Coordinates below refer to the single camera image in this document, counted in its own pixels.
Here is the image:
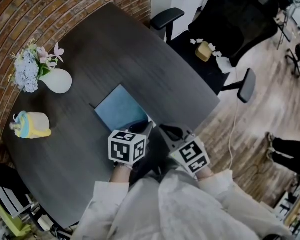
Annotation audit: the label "black mesh office chair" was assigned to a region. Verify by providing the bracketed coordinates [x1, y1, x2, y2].
[149, 0, 280, 105]

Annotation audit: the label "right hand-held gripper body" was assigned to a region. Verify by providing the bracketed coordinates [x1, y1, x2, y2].
[167, 133, 212, 176]

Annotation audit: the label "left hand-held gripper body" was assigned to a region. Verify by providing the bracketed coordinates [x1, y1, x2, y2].
[107, 127, 148, 165]

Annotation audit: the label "white plastic appliance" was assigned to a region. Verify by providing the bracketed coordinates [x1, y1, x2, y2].
[37, 215, 52, 232]

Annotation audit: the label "pale blue flower bouquet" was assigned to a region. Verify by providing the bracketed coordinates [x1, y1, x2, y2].
[8, 37, 66, 94]

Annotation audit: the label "yellow cup with blue lid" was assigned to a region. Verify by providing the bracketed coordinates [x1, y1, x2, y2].
[9, 110, 53, 140]

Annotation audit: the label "dark wooden table white legs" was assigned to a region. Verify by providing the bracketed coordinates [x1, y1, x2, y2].
[2, 2, 221, 230]

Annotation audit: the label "green cloth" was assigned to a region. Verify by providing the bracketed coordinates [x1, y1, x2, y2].
[0, 196, 32, 238]

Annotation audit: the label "white frame chair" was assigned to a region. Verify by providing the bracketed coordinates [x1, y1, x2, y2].
[0, 183, 35, 219]

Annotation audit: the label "person's right forearm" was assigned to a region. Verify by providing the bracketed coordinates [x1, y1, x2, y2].
[194, 165, 241, 206]

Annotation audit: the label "white ceramic vase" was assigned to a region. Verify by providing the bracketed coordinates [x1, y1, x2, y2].
[40, 68, 73, 95]

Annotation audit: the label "person's left forearm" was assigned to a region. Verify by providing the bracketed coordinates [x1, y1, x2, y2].
[88, 161, 135, 225]

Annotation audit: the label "person's white jacket torso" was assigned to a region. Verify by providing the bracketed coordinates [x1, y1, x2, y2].
[72, 170, 296, 240]

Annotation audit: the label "notebook with blue cover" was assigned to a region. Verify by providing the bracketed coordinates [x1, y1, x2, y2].
[94, 84, 155, 134]

